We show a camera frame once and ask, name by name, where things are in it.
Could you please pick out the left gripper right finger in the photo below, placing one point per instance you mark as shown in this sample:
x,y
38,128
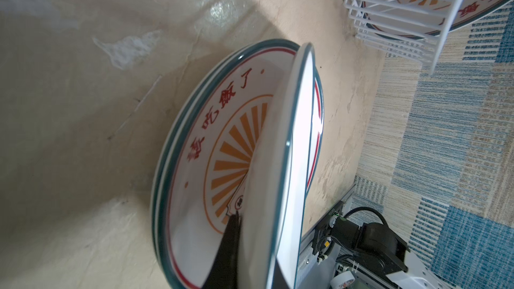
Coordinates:
x,y
279,281

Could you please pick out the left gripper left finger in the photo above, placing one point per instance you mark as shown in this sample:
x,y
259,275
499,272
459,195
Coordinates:
x,y
224,271

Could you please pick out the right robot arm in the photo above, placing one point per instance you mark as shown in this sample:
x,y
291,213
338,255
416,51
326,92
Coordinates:
x,y
372,250

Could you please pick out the white wire dish rack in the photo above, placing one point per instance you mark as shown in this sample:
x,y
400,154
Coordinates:
x,y
425,50

